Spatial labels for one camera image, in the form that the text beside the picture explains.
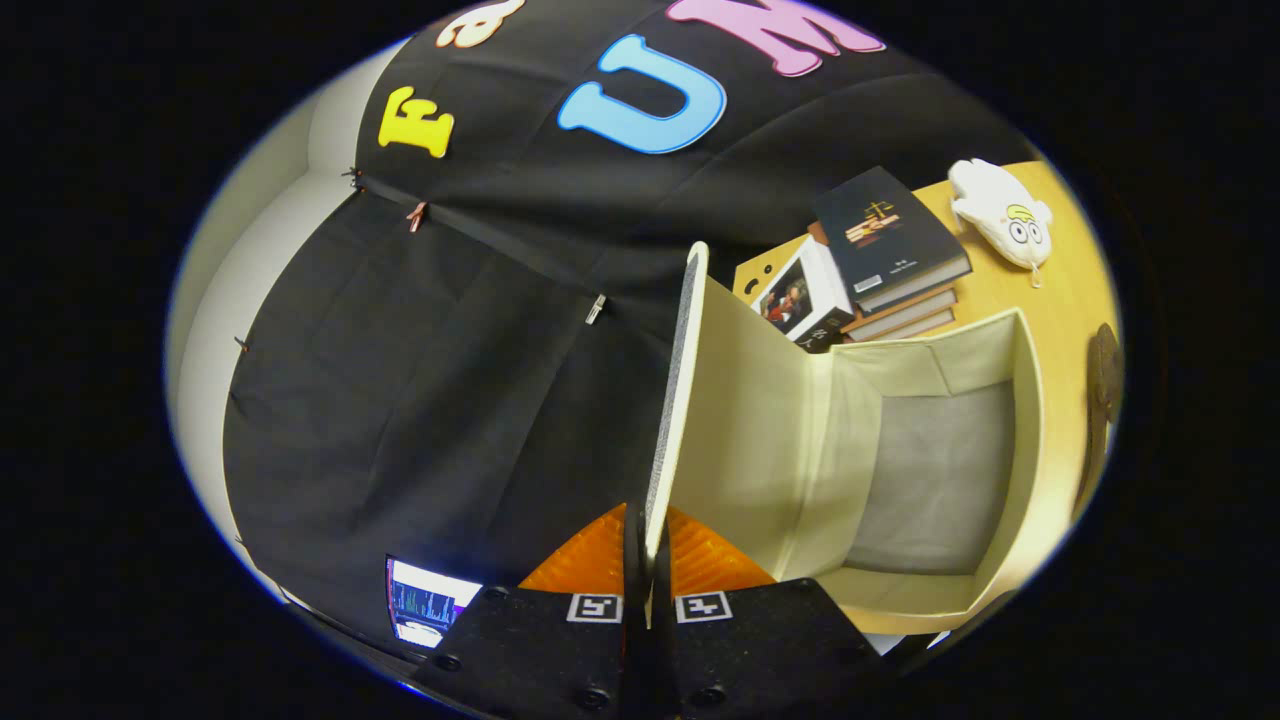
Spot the brown hardcover book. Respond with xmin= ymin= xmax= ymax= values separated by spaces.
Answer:
xmin=843 ymin=285 xmax=961 ymax=344

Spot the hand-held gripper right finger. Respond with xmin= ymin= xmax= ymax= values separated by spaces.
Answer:
xmin=648 ymin=505 xmax=896 ymax=720

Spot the lit monitor screen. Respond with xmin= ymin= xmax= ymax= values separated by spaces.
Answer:
xmin=386 ymin=557 xmax=484 ymax=650

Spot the white plush toy with face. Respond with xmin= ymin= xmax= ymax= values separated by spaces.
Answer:
xmin=947 ymin=158 xmax=1055 ymax=290

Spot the grey fabric storage box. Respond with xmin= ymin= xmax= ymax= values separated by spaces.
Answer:
xmin=644 ymin=240 xmax=1049 ymax=637

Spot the dark hardcover book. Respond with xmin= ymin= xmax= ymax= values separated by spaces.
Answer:
xmin=811 ymin=166 xmax=974 ymax=314

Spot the white book with photo cover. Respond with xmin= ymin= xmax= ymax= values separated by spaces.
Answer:
xmin=756 ymin=236 xmax=857 ymax=353

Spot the brown fuzzy shoe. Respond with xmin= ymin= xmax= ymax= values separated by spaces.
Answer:
xmin=1072 ymin=322 xmax=1124 ymax=519

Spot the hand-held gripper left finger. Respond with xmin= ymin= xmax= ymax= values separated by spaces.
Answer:
xmin=410 ymin=502 xmax=647 ymax=720

